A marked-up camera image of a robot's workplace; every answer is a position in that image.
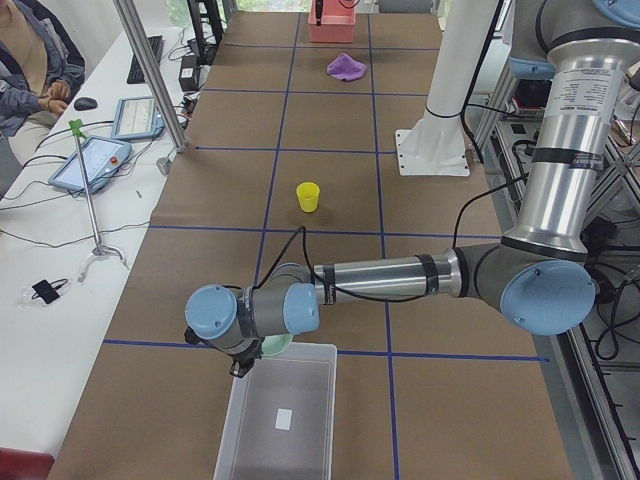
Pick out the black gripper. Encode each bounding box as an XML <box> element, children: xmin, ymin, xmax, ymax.
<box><xmin>229</xmin><ymin>354</ymin><xmax>261</xmax><ymax>377</ymax></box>

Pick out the green plastic bowl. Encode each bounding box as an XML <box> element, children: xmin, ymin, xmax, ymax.
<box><xmin>261</xmin><ymin>334</ymin><xmax>294</xmax><ymax>357</ymax></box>

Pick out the yellow plastic cup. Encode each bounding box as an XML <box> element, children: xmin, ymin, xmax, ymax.
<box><xmin>296</xmin><ymin>181</ymin><xmax>320</xmax><ymax>213</ymax></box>

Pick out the purple cloth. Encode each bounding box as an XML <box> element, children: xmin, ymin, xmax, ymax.
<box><xmin>326</xmin><ymin>53</ymin><xmax>367</xmax><ymax>82</ymax></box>

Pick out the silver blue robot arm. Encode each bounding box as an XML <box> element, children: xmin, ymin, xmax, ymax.
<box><xmin>185</xmin><ymin>1</ymin><xmax>639</xmax><ymax>377</ymax></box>

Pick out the clear plastic storage box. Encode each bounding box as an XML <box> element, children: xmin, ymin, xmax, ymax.
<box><xmin>213</xmin><ymin>342</ymin><xmax>337</xmax><ymax>479</ymax></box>

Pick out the near blue teach pendant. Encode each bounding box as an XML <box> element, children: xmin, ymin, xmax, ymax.
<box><xmin>48</xmin><ymin>136</ymin><xmax>132</xmax><ymax>193</ymax></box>

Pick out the blue teach pendant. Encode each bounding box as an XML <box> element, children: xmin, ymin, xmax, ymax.
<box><xmin>48</xmin><ymin>136</ymin><xmax>132</xmax><ymax>193</ymax></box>
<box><xmin>111</xmin><ymin>96</ymin><xmax>165</xmax><ymax>141</ymax></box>

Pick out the far blue teach pendant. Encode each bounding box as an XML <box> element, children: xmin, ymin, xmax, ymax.
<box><xmin>111</xmin><ymin>96</ymin><xmax>165</xmax><ymax>141</ymax></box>

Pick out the black power adapter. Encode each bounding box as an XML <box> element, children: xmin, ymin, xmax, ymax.
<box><xmin>178</xmin><ymin>55</ymin><xmax>201</xmax><ymax>92</ymax></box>

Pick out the black computer mouse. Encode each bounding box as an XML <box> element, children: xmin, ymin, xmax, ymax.
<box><xmin>73</xmin><ymin>97</ymin><xmax>98</xmax><ymax>111</ymax></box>

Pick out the black keyboard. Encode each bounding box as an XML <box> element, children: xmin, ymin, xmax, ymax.
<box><xmin>126</xmin><ymin>35</ymin><xmax>165</xmax><ymax>85</ymax></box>

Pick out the pink plastic tray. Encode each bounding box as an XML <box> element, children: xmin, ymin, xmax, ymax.
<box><xmin>307</xmin><ymin>0</ymin><xmax>358</xmax><ymax>44</ymax></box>

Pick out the seated person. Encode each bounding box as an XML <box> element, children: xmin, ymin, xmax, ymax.
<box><xmin>1</xmin><ymin>0</ymin><xmax>85</xmax><ymax>166</ymax></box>

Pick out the small black device with strap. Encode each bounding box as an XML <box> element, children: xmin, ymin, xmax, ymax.
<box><xmin>31</xmin><ymin>278</ymin><xmax>69</xmax><ymax>304</ymax></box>

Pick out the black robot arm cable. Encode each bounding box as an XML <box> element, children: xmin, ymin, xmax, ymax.
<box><xmin>252</xmin><ymin>174</ymin><xmax>531</xmax><ymax>304</ymax></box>

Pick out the green handled reach grabber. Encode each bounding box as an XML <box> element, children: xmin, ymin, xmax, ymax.
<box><xmin>69</xmin><ymin>119</ymin><xmax>128</xmax><ymax>283</ymax></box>

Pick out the white camera stand column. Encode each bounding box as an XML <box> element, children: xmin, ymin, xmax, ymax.
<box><xmin>395</xmin><ymin>0</ymin><xmax>502</xmax><ymax>177</ymax></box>

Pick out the aluminium frame post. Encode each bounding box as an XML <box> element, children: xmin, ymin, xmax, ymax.
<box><xmin>113</xmin><ymin>0</ymin><xmax>186</xmax><ymax>153</ymax></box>

